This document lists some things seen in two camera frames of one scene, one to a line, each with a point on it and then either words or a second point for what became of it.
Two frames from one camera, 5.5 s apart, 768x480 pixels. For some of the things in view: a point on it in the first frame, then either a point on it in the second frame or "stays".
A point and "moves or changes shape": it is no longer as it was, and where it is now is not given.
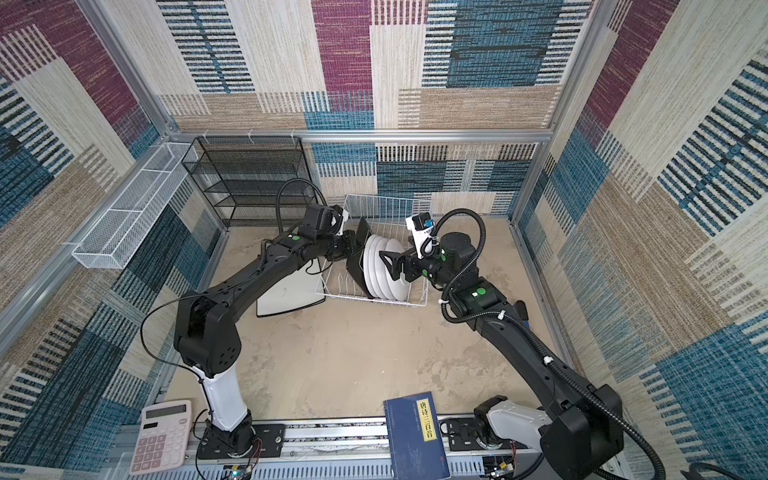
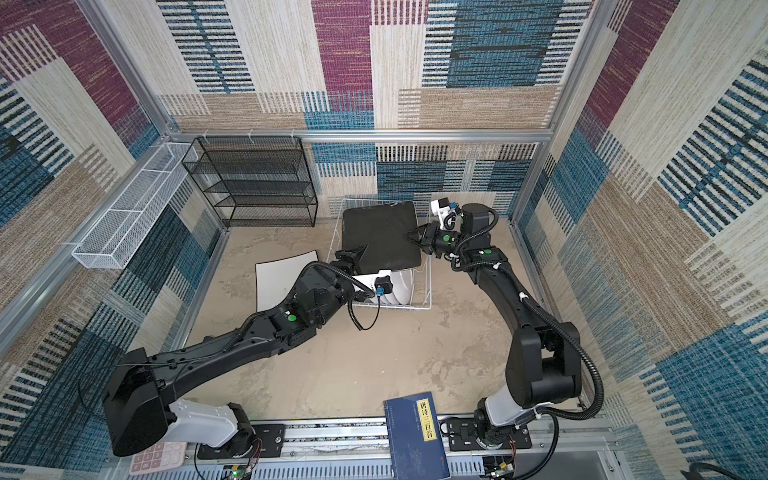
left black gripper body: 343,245 to 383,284
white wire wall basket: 110,242 stays
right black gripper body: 428,267 to 438,241
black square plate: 355,265 moves or changes shape
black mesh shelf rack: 254,181 stays
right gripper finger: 395,268 to 419,234
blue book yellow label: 415,442 stays
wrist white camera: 420,225 to 447,215
